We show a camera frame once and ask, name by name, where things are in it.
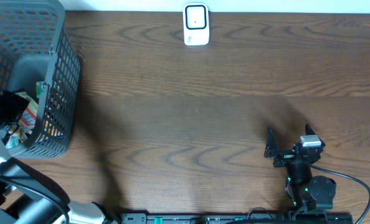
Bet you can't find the orange wet sheet package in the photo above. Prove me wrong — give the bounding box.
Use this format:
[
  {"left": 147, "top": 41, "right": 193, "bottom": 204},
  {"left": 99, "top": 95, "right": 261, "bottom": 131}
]
[{"left": 16, "top": 91, "right": 38, "bottom": 130}]

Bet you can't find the green Kleenex tissue pack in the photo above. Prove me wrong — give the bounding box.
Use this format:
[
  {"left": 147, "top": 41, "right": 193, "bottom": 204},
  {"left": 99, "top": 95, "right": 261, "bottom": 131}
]
[{"left": 6, "top": 133, "right": 27, "bottom": 149}]

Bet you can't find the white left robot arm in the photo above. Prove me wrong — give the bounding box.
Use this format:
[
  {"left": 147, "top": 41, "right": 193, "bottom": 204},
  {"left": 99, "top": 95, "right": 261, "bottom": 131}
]
[{"left": 0, "top": 91, "right": 121, "bottom": 224}]

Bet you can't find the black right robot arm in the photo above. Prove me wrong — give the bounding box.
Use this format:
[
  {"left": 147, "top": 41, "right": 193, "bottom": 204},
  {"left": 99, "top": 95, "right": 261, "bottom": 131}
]
[{"left": 264, "top": 124, "right": 336, "bottom": 219}]

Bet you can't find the dark grey plastic mesh basket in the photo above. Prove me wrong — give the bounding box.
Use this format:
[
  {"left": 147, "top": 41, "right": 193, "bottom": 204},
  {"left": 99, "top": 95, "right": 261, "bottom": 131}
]
[{"left": 0, "top": 0, "right": 81, "bottom": 159}]

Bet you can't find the black cable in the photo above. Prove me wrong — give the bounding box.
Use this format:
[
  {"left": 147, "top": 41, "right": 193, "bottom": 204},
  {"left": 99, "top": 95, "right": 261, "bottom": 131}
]
[{"left": 308, "top": 163, "right": 370, "bottom": 224}]

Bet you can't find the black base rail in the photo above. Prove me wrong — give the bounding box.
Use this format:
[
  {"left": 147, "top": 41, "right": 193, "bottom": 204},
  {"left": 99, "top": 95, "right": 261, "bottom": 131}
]
[{"left": 120, "top": 212, "right": 353, "bottom": 224}]

